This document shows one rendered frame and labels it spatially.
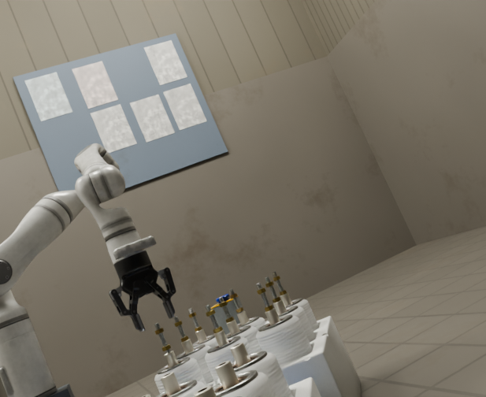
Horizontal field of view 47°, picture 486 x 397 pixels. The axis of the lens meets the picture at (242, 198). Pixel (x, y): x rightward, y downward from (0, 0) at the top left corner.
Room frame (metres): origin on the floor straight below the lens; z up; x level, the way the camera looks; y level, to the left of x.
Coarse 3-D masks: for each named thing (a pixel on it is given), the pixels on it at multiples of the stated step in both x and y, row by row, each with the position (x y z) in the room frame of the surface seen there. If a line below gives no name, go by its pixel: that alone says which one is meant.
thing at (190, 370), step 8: (192, 360) 1.19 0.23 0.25; (176, 368) 1.16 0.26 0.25; (184, 368) 1.16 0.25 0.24; (192, 368) 1.18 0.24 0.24; (160, 376) 1.17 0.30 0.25; (176, 376) 1.15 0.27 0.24; (184, 376) 1.16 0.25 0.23; (192, 376) 1.17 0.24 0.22; (200, 376) 1.19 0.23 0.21; (160, 384) 1.17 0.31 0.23; (160, 392) 1.18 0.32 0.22
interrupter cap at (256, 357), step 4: (256, 352) 0.89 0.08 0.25; (260, 352) 0.88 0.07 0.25; (264, 352) 0.86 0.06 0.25; (252, 356) 0.88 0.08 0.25; (256, 356) 0.87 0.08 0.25; (260, 356) 0.84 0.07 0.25; (264, 356) 0.84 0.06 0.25; (252, 360) 0.86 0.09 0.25; (256, 360) 0.83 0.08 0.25; (232, 364) 0.88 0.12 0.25; (248, 364) 0.82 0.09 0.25; (252, 364) 0.82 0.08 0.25; (236, 368) 0.83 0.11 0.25; (240, 368) 0.82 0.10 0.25; (244, 368) 0.82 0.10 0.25
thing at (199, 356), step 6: (204, 348) 1.30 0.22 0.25; (192, 354) 1.28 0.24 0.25; (198, 354) 1.28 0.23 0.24; (204, 354) 1.28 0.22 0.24; (198, 360) 1.27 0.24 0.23; (204, 360) 1.28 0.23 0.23; (204, 366) 1.28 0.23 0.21; (204, 372) 1.27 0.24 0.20; (204, 378) 1.27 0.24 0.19; (210, 378) 1.28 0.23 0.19
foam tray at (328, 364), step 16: (320, 320) 1.45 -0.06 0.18; (320, 336) 1.23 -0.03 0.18; (336, 336) 1.38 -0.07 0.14; (320, 352) 1.08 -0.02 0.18; (336, 352) 1.26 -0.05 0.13; (288, 368) 1.09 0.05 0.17; (304, 368) 1.08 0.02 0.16; (320, 368) 1.08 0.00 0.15; (336, 368) 1.15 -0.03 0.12; (352, 368) 1.41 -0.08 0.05; (208, 384) 1.25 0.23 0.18; (288, 384) 1.09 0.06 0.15; (320, 384) 1.08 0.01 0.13; (336, 384) 1.07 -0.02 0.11; (352, 384) 1.28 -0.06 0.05
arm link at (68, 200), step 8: (104, 160) 1.45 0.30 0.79; (112, 160) 1.47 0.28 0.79; (56, 192) 1.35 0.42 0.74; (64, 192) 1.36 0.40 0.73; (72, 192) 1.37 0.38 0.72; (56, 200) 1.33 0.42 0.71; (64, 200) 1.34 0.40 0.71; (72, 200) 1.36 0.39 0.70; (80, 200) 1.38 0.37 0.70; (64, 208) 1.33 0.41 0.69; (72, 208) 1.36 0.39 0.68; (80, 208) 1.39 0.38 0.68; (72, 216) 1.36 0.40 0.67
